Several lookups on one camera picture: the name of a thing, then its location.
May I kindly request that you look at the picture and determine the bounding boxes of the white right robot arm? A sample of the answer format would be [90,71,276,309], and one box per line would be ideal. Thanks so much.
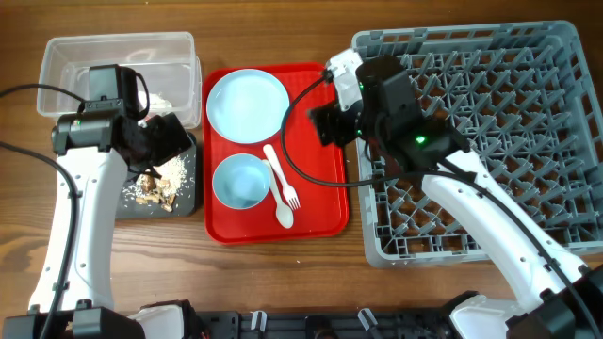
[309,50,602,338]

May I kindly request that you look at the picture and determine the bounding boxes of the black plastic tray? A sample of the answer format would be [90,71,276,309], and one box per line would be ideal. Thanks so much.
[115,131,203,220]

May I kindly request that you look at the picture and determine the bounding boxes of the food scraps and rice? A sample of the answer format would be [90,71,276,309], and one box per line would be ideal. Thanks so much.
[121,154,195,213]

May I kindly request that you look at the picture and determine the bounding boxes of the clear plastic bin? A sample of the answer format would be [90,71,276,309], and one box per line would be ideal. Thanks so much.
[39,32,202,129]

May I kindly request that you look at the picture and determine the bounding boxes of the grey dishwasher rack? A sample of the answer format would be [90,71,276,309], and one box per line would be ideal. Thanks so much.
[351,21,602,268]

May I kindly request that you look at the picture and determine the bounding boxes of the white crumpled tissue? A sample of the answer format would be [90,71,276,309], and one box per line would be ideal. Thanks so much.
[138,91,172,118]

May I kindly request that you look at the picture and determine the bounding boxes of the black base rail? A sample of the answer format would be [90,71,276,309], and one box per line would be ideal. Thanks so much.
[197,308,457,339]

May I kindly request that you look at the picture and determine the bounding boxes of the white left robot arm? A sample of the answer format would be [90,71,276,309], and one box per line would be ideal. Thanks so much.
[2,64,204,338]

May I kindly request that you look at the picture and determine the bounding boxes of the light blue bowl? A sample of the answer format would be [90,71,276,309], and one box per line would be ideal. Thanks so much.
[212,153,271,210]

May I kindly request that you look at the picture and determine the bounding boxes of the light blue plate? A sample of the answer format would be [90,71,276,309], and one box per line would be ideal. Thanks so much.
[205,69,290,144]

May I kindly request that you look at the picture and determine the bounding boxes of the white plastic fork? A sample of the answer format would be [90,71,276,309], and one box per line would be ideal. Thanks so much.
[263,144,301,210]

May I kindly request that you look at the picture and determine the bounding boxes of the red plastic tray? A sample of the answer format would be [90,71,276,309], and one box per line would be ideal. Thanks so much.
[202,85,350,245]

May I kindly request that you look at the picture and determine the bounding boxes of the white plastic spoon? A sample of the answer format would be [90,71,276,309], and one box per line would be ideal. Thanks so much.
[262,159,294,229]

